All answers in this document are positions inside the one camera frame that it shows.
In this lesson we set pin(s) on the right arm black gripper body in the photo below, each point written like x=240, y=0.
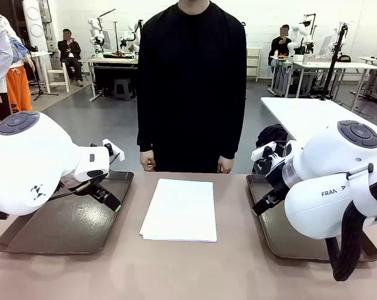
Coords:
x=277, y=178

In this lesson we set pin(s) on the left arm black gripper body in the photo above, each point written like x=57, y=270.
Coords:
x=94, y=184

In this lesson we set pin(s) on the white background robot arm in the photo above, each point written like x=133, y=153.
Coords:
x=97, y=39
x=297, y=31

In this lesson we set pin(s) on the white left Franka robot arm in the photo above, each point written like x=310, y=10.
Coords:
x=35, y=162

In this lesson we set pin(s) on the black-sleeved left forearm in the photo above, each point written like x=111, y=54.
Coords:
x=233, y=131

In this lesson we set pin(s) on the black-sleeved right forearm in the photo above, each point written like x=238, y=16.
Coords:
x=145, y=131

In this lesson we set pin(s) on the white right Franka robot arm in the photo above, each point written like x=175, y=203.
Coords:
x=316, y=175

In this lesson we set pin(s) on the person's left hand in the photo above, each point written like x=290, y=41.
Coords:
x=225, y=165

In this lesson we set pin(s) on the person's right hand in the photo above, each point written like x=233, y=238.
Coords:
x=148, y=161

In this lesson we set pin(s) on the brown plastic serving tray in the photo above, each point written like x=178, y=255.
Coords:
x=275, y=231
x=66, y=225

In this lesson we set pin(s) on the white side table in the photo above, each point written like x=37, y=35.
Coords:
x=300, y=112

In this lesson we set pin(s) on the grey plastic stool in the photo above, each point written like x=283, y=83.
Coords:
x=123, y=84

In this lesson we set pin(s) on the black tripod stand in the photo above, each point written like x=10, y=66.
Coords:
x=39, y=90

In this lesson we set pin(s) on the white wooden chair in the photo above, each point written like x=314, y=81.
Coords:
x=57, y=73

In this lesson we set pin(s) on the figure in orange shorts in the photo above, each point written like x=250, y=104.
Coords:
x=17, y=87

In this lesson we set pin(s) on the long white background desk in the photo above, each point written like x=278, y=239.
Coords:
x=332, y=65

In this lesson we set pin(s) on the tall black pole stand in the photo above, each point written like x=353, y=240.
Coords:
x=333, y=62

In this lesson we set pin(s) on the person in black sweater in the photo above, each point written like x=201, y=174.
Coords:
x=191, y=78

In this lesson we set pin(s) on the seated person looking at phone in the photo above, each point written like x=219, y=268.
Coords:
x=280, y=45

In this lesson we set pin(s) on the seated person in black jacket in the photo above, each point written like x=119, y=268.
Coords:
x=70, y=50

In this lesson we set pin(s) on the small white desk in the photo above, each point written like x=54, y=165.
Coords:
x=41, y=53

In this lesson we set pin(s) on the tall white unit with circles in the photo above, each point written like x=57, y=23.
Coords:
x=35, y=31

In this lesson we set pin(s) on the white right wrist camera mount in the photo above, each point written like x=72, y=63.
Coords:
x=263, y=150

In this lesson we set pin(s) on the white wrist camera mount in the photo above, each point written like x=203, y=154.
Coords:
x=263, y=150
x=117, y=155

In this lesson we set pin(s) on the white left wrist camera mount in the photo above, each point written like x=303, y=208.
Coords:
x=117, y=155

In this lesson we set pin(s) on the white desk with black frame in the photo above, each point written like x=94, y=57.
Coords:
x=113, y=61

